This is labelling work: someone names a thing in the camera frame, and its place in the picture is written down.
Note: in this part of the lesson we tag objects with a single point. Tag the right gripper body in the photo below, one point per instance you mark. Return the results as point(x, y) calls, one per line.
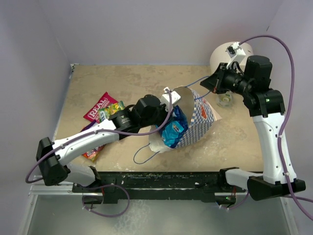
point(223, 79)

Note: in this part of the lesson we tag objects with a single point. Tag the checkered paper bag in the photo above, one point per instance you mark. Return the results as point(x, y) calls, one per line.
point(201, 117)

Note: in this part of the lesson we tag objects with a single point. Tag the teal snack packet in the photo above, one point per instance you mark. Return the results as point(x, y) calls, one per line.
point(175, 128)

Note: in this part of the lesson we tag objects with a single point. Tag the red Real crisps bag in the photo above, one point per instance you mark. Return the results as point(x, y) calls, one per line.
point(104, 101)

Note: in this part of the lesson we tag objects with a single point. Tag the green Fox's candy bag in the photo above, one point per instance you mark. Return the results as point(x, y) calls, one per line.
point(105, 113)

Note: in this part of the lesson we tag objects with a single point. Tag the purple chocolate bar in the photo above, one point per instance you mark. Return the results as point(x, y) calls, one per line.
point(89, 125)

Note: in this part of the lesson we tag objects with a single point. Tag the orange snack bag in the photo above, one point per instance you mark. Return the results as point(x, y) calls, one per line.
point(93, 154)

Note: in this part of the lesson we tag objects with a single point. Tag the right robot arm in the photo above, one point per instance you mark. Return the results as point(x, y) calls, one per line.
point(267, 109)

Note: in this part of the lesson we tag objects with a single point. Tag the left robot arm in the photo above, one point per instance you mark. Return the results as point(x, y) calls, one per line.
point(54, 158)

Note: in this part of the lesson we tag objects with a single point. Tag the clear plastic lid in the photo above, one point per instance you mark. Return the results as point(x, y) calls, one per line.
point(225, 100)

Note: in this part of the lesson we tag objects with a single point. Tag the white cylindrical container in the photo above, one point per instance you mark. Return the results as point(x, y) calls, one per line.
point(221, 55)

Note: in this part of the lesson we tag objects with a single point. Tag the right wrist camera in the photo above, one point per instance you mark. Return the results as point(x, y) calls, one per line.
point(236, 53)

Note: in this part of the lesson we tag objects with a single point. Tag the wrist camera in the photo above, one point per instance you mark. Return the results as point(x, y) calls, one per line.
point(168, 94)
point(236, 53)

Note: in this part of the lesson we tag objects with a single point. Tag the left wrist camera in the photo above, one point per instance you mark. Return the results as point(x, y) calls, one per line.
point(168, 94)

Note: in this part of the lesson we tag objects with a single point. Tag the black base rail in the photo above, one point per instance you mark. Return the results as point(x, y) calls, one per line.
point(202, 186)

